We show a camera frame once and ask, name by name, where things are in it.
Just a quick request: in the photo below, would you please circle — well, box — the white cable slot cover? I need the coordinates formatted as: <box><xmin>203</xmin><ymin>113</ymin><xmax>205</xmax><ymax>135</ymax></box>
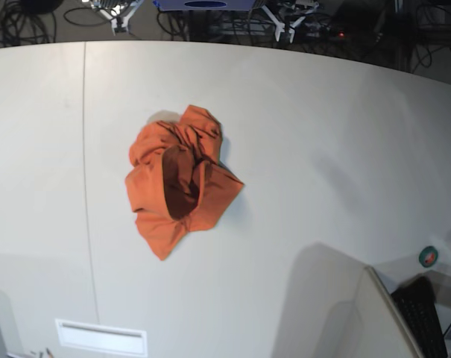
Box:
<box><xmin>55</xmin><ymin>318</ymin><xmax>148</xmax><ymax>357</ymax></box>

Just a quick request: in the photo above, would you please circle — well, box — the orange t-shirt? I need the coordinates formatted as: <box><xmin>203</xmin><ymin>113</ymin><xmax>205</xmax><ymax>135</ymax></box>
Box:
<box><xmin>125</xmin><ymin>105</ymin><xmax>244</xmax><ymax>260</ymax></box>

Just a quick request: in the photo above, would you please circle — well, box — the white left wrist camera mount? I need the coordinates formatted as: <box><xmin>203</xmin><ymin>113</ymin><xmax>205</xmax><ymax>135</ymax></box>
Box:
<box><xmin>260</xmin><ymin>1</ymin><xmax>320</xmax><ymax>44</ymax></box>

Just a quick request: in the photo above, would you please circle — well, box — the white table partition panel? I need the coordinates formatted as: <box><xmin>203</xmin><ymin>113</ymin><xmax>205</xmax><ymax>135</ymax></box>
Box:
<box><xmin>273</xmin><ymin>265</ymin><xmax>424</xmax><ymax>358</ymax></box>

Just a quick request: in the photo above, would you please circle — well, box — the black keyboard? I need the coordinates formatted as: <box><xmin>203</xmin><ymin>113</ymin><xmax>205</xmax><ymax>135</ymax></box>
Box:
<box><xmin>391</xmin><ymin>276</ymin><xmax>448</xmax><ymax>358</ymax></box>

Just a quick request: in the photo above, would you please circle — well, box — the blue box with oval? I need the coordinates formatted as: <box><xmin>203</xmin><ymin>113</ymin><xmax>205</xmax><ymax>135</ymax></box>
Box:
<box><xmin>153</xmin><ymin>0</ymin><xmax>266</xmax><ymax>11</ymax></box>

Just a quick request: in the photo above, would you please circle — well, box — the green tape roll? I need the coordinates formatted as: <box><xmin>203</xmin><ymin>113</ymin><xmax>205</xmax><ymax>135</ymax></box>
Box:
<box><xmin>418</xmin><ymin>245</ymin><xmax>439</xmax><ymax>269</ymax></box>

